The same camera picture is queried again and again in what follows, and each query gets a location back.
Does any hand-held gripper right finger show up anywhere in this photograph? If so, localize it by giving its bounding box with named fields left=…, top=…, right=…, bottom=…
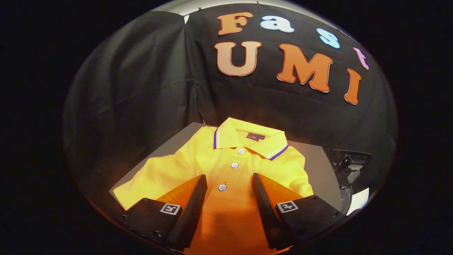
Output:
left=252, top=173, right=343, bottom=250

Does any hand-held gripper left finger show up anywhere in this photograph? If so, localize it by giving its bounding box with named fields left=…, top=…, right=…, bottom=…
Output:
left=122, top=174, right=208, bottom=252

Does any yellow polo shirt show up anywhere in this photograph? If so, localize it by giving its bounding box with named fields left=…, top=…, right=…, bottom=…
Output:
left=113, top=117, right=315, bottom=255

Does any grey washing machine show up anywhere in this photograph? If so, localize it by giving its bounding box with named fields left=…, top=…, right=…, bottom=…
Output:
left=331, top=149, right=374, bottom=216

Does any dark glass washing machine lid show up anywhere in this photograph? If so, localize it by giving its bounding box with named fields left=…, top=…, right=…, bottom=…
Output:
left=332, top=149, right=374, bottom=183

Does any dark grey side table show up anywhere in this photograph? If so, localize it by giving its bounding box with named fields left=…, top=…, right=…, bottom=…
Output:
left=109, top=122, right=342, bottom=213

